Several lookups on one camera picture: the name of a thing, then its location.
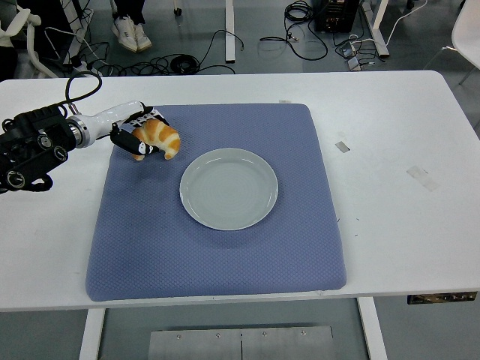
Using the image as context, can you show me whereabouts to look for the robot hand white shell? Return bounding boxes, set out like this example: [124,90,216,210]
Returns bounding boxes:
[79,100,172,155]

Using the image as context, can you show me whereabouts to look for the golden croissant bread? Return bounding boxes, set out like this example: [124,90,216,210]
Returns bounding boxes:
[130,118,182,162]

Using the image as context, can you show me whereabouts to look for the white power strip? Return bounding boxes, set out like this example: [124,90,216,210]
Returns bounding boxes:
[70,55,103,79]

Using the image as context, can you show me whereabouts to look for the person's foot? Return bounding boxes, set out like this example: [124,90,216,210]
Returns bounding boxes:
[111,14,137,53]
[133,22,153,52]

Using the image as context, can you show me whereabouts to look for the person's leg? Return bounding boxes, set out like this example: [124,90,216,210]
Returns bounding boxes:
[112,0,146,26]

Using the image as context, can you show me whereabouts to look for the blue quilted mat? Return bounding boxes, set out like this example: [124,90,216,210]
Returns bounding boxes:
[84,103,348,304]

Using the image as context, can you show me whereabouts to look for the round grey plate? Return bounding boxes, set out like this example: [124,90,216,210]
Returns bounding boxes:
[178,147,281,232]

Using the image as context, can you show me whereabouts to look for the white desk foot bar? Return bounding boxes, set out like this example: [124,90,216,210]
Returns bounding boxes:
[361,0,391,57]
[224,0,236,62]

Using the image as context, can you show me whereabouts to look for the white table leg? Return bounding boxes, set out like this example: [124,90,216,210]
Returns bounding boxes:
[77,307,107,360]
[355,295,389,360]

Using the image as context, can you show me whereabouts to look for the black equipment box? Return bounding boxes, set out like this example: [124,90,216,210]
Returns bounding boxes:
[313,0,360,33]

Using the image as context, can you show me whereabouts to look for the large clear tape patch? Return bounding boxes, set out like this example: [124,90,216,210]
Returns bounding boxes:
[406,164,440,192]

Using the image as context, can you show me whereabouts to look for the white shell chair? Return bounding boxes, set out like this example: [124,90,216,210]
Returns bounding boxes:
[423,7,480,87]

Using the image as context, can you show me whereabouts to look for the coiled black cable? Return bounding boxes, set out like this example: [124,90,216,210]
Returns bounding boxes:
[170,54,200,75]

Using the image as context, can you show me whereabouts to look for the white office chair frame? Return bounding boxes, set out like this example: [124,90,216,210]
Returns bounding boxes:
[0,7,59,80]

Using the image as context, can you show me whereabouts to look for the long black floor cable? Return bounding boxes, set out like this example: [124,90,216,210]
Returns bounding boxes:
[197,28,245,73]

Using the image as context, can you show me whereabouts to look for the black cable bundle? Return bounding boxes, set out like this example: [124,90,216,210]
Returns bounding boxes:
[259,0,329,61]

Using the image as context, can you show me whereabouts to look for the white cable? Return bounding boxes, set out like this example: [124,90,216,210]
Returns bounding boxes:
[385,0,425,44]

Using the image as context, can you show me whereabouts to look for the metal bracket under table edge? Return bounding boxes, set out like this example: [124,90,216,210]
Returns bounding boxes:
[406,291,478,305]

